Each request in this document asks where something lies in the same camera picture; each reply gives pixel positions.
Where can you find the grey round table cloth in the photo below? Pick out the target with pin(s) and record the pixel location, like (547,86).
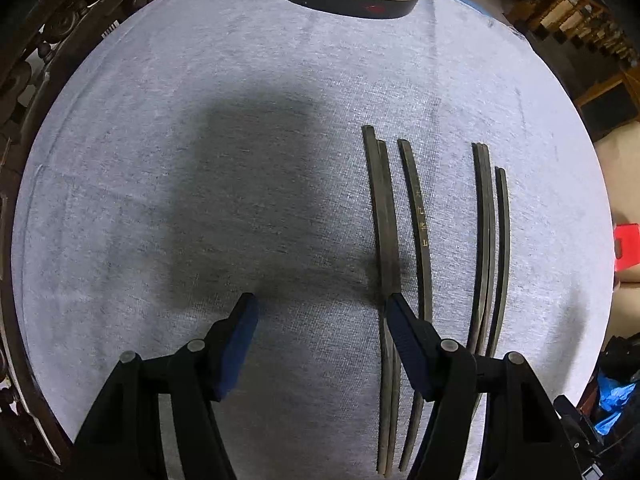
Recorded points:
(208,148)

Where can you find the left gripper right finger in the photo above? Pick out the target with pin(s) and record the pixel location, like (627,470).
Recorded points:
(523,435)

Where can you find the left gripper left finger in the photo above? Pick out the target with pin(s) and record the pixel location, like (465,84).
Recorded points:
(120,437)

